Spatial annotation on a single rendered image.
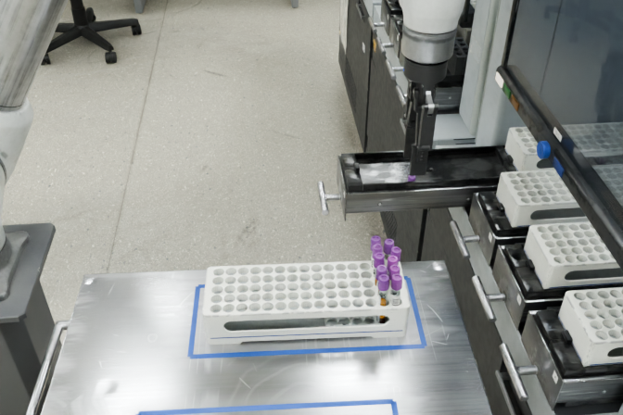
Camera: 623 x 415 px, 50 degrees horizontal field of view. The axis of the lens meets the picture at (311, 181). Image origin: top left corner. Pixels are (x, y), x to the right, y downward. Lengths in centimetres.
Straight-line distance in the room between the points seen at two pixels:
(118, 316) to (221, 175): 170
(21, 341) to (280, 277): 62
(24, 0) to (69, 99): 219
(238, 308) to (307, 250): 138
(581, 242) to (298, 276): 48
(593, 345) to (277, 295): 45
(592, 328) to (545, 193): 32
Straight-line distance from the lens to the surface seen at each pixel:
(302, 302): 97
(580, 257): 115
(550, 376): 107
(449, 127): 165
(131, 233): 250
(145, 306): 108
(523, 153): 136
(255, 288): 100
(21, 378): 150
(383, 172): 135
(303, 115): 309
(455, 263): 147
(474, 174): 137
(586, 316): 107
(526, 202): 124
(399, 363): 98
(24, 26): 128
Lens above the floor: 159
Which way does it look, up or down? 37 degrees down
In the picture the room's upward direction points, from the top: straight up
